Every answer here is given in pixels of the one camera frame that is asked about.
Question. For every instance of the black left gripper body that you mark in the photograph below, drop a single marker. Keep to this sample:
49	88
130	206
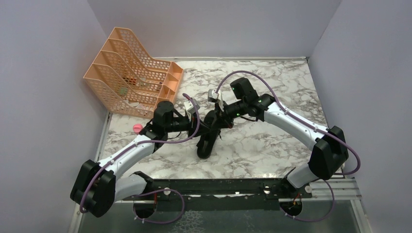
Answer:
183	124

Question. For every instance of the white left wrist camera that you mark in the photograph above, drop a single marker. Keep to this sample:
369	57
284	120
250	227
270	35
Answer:
190	107

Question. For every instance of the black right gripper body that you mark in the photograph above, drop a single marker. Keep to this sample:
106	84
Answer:
230	112

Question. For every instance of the black canvas sneaker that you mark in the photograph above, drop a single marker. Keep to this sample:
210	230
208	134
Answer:
206	141

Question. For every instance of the pink capped small bottle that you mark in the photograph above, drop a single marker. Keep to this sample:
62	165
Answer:
137	128

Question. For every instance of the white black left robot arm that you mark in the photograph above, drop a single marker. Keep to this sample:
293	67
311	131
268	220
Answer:
95	188

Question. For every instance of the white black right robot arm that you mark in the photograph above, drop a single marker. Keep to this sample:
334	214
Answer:
326	145

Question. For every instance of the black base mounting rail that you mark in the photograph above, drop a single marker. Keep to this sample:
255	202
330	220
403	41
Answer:
217	194

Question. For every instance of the orange plastic file organizer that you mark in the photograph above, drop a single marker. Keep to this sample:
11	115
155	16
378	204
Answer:
127	80

